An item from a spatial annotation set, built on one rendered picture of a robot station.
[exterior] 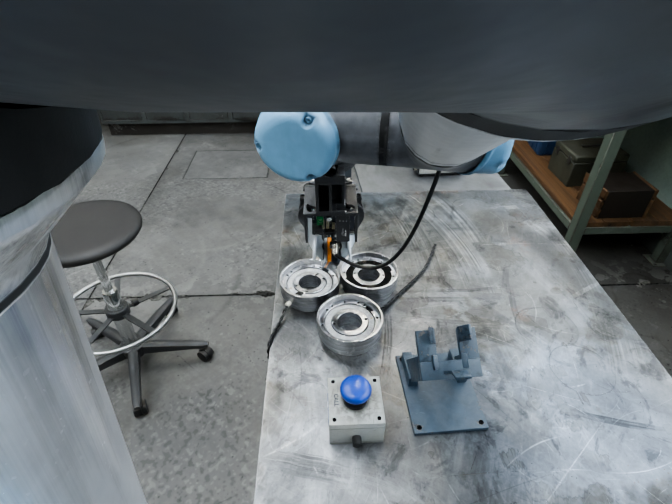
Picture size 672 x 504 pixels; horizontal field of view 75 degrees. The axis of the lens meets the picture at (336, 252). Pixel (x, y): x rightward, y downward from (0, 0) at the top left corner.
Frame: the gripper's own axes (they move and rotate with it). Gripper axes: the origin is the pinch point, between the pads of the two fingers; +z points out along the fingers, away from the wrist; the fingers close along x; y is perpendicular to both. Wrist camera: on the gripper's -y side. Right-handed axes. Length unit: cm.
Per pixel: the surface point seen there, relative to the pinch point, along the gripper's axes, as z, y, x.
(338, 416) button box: 3.2, 26.2, 0.5
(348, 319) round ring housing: 9.2, 7.2, 2.5
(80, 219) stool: 36, -50, -76
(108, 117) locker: 110, -251, -166
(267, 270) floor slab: 105, -90, -32
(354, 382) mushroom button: 0.7, 23.0, 2.6
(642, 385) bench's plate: 9.3, 19.9, 44.8
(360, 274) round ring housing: 10.4, -3.6, 5.1
